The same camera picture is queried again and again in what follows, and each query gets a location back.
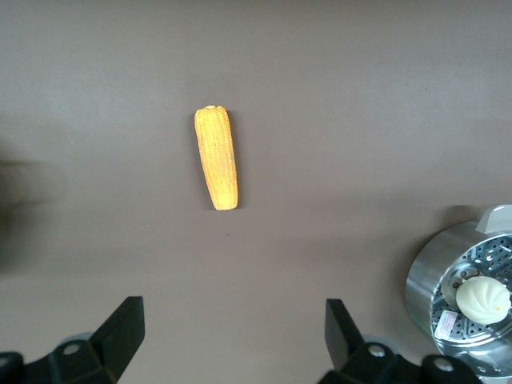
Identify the yellow corn cob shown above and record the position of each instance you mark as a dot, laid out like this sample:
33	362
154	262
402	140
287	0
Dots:
218	160

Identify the white red sticker label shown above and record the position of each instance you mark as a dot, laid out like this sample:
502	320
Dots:
447	324

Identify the brown table cover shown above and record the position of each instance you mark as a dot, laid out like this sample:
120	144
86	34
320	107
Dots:
320	120

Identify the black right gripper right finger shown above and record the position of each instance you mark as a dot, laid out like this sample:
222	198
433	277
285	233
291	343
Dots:
348	348

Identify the white steamed bun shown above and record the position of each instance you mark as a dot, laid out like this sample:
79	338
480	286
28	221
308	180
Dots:
483	300

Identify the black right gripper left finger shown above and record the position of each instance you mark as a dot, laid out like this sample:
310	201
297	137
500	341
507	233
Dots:
116	336

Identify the steel steamer pot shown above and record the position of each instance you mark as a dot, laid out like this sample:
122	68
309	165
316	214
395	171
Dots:
432	264

